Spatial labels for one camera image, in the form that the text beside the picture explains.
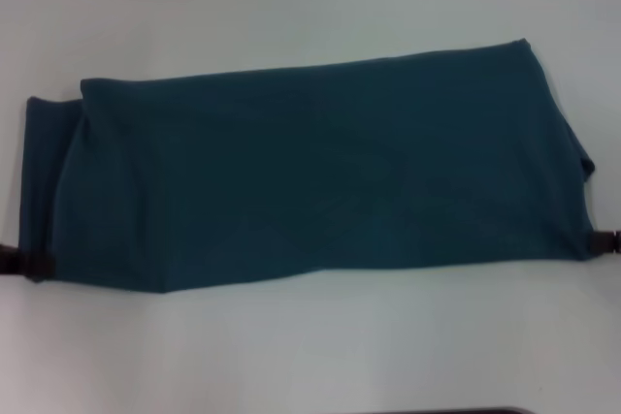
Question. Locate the teal FREE print T-shirt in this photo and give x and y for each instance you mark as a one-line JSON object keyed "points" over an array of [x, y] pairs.
{"points": [[310, 167]]}

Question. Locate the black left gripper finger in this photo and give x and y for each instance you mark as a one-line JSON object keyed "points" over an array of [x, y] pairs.
{"points": [[29, 259]]}

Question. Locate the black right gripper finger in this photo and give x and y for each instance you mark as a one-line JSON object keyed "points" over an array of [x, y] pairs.
{"points": [[606, 242]]}

